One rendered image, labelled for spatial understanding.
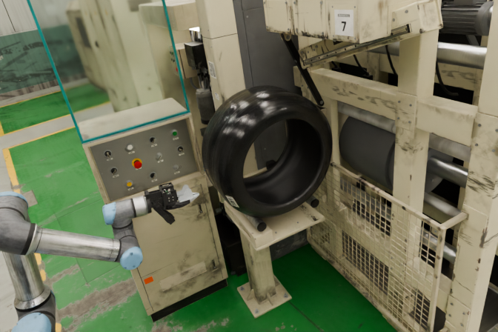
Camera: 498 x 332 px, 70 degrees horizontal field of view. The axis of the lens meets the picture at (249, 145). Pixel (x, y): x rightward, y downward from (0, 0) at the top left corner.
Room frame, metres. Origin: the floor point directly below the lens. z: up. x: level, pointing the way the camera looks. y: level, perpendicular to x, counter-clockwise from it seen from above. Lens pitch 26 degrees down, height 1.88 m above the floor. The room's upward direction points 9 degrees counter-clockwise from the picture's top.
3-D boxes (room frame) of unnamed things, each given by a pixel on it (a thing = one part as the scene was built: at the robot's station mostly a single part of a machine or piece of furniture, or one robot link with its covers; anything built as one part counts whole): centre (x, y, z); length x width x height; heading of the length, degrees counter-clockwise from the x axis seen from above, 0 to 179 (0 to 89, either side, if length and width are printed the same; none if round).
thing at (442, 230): (1.35, -0.46, 0.65); 0.90 x 0.02 x 0.70; 23
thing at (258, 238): (1.38, 0.07, 0.84); 0.36 x 0.09 x 0.06; 23
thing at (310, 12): (1.43, -0.38, 1.71); 0.61 x 0.25 x 0.15; 23
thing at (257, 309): (1.66, 0.05, 0.02); 0.27 x 0.27 x 0.04; 23
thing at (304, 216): (1.44, -0.06, 0.80); 0.37 x 0.36 x 0.02; 113
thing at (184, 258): (1.84, 0.61, 0.63); 0.56 x 0.41 x 1.27; 113
